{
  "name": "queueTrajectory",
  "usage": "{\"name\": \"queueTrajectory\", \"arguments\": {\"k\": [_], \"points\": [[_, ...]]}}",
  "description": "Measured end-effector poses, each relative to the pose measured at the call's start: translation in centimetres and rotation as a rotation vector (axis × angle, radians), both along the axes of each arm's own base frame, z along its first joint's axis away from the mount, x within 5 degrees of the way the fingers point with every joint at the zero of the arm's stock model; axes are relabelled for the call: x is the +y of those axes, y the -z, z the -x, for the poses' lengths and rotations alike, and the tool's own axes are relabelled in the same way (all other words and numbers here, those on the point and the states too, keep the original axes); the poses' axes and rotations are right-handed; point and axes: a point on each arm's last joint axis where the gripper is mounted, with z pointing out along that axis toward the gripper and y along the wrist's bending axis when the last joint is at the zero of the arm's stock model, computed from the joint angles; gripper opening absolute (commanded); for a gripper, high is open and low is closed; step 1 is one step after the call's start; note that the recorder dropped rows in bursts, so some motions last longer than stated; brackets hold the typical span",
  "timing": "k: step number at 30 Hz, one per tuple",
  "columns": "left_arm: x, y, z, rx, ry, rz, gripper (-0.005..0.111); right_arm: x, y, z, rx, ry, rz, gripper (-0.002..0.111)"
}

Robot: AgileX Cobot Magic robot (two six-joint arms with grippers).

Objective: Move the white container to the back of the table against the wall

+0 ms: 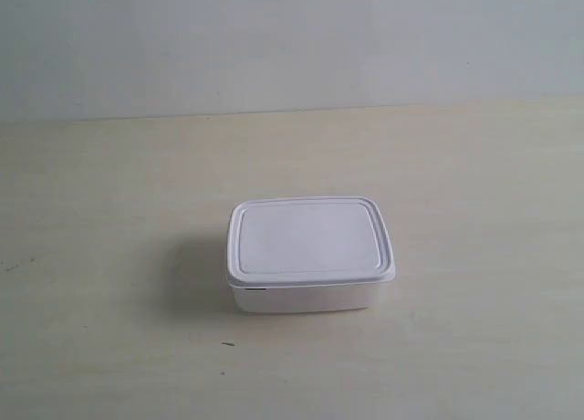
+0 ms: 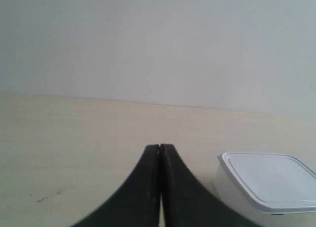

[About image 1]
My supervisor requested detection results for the white lidded plastic container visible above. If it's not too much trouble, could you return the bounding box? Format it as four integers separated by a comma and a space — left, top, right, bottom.
226, 196, 396, 313

